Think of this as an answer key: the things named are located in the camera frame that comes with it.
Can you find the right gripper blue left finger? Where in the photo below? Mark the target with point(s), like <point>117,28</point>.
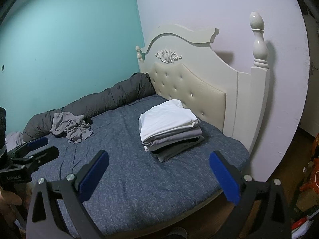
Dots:
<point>45,219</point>

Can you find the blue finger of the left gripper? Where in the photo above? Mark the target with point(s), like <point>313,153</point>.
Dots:
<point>38,159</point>
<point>37,143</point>

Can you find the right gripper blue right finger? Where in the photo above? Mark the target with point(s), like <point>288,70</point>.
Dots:
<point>262,203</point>

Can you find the white polo shirt black trim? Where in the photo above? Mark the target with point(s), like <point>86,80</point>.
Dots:
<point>165,117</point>

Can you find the stack of folded clothes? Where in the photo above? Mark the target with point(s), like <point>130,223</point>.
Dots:
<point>171,143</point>

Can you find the person's left hand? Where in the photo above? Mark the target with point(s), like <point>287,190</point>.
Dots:
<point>8,199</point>

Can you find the light grey blanket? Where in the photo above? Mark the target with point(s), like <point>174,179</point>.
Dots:
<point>13,140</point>

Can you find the grey crumpled garment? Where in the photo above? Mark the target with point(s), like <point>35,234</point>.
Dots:
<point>73,127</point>

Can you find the clutter on floor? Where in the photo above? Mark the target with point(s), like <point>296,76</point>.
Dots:
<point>308,198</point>

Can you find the blue patterned bed sheet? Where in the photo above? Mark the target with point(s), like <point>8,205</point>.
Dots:
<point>137,191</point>

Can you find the dark grey rolled duvet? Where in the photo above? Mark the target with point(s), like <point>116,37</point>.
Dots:
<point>136,87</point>

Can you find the cream tufted headboard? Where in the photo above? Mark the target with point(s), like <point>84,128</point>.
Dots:
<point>183,66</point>

